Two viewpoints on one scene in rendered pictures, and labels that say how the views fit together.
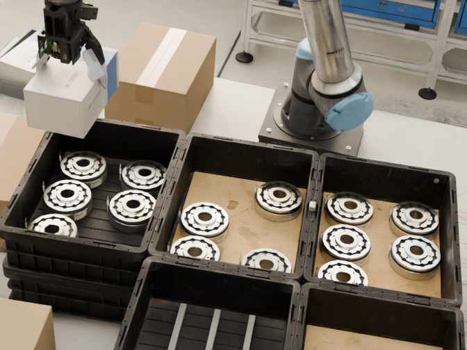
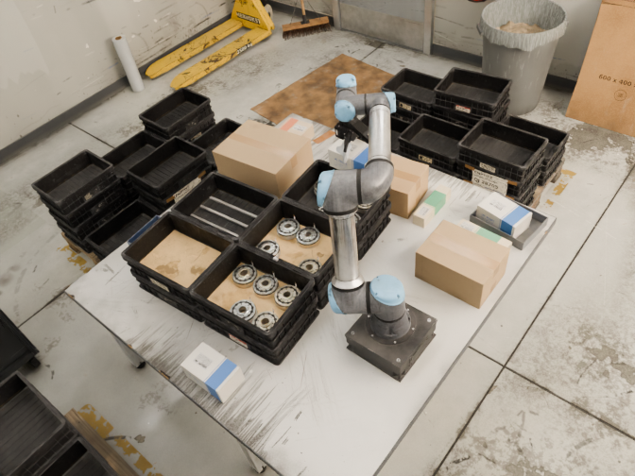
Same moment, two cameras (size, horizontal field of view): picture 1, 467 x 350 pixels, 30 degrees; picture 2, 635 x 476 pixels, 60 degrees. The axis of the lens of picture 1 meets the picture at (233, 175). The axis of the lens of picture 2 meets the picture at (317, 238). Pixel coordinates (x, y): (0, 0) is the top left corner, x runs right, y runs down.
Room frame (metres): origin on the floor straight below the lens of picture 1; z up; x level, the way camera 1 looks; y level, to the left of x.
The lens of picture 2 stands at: (2.31, -1.25, 2.56)
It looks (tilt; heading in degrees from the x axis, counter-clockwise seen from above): 47 degrees down; 125
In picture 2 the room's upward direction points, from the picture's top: 9 degrees counter-clockwise
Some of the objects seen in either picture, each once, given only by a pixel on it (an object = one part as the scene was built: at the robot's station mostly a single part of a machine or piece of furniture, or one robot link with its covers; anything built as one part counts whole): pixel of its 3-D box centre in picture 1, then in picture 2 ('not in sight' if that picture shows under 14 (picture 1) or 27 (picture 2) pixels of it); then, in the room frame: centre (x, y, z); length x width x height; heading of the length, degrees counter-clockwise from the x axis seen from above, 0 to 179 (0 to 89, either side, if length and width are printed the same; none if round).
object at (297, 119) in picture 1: (312, 102); (389, 314); (1.83, -0.18, 0.85); 0.15 x 0.15 x 0.10
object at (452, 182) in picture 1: (383, 226); (251, 287); (1.32, -0.32, 0.92); 0.40 x 0.30 x 0.02; 174
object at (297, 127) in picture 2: not in sight; (296, 131); (0.84, 0.81, 0.74); 0.16 x 0.12 x 0.07; 174
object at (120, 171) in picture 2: not in sight; (141, 173); (-0.27, 0.54, 0.31); 0.40 x 0.30 x 0.34; 79
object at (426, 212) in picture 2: not in sight; (432, 205); (1.73, 0.54, 0.73); 0.24 x 0.06 x 0.06; 79
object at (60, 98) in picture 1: (74, 87); (356, 158); (1.46, 0.34, 1.09); 0.20 x 0.12 x 0.09; 169
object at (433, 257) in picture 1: (415, 253); (242, 310); (1.31, -0.39, 0.86); 0.10 x 0.10 x 0.01
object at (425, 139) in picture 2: not in sight; (437, 157); (1.48, 1.37, 0.31); 0.40 x 0.30 x 0.34; 169
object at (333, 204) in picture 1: (349, 207); (287, 295); (1.43, -0.26, 0.86); 0.10 x 0.10 x 0.01
